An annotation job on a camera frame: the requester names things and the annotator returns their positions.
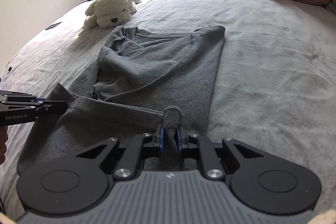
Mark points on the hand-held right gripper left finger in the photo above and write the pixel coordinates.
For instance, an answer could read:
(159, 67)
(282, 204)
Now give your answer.
(161, 142)

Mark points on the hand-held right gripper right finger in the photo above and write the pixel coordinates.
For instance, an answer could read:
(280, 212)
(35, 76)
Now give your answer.
(179, 142)

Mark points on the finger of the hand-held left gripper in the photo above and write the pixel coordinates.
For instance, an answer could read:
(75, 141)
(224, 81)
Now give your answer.
(52, 107)

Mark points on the grey t-shirt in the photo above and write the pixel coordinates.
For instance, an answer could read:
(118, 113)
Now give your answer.
(162, 69)

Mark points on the person's left hand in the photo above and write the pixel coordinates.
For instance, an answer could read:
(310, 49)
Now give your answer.
(3, 145)

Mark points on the black phone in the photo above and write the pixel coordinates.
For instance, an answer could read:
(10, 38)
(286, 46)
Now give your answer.
(53, 25)

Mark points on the white plush dog toy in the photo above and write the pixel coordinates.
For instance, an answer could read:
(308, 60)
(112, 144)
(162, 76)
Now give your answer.
(110, 7)

